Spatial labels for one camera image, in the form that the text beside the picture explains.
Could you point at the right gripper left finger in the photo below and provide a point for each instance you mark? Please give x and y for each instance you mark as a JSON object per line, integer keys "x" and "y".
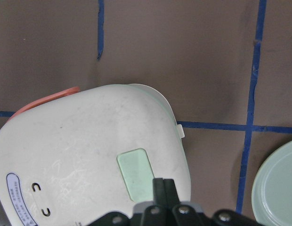
{"x": 156, "y": 213}

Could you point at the right green plate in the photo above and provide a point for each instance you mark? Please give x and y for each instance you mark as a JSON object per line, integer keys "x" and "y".
{"x": 271, "y": 196}

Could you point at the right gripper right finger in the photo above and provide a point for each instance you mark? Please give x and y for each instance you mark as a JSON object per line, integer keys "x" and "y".
{"x": 181, "y": 213}

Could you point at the white rice cooker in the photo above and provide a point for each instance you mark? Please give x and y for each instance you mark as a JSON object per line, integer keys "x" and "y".
{"x": 69, "y": 161}

